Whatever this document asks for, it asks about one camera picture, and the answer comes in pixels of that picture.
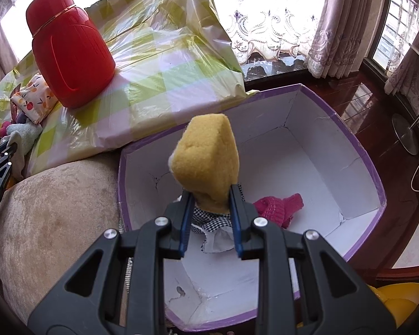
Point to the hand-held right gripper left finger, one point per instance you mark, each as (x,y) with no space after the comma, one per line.
(185,232)

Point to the red thermos flask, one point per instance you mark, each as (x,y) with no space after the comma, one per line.
(70,52)

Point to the cherry print fabric pouch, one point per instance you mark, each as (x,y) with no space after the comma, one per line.
(35,97)

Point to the yellow plastic object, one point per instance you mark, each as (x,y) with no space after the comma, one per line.
(401,303)

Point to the dark wooden window frame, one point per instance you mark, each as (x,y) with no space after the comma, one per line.
(373,52)

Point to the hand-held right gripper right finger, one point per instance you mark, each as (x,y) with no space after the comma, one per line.
(238,232)

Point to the checkered yellow tablecloth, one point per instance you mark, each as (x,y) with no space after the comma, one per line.
(160,59)

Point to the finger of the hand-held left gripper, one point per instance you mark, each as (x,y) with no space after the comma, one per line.
(1,162)

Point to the grey elephant plush toy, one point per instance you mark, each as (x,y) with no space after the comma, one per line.
(24,134)

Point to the floor stand round metal base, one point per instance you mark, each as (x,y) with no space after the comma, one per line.
(405,134)

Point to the pink knitted sock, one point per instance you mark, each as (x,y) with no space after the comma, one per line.
(276,209)

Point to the beige sofa cushion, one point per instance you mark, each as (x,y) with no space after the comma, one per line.
(56,223)

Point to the white lace curtain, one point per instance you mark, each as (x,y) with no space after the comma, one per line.
(276,14)

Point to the purple-edged white cardboard box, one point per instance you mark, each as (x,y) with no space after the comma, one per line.
(300,167)

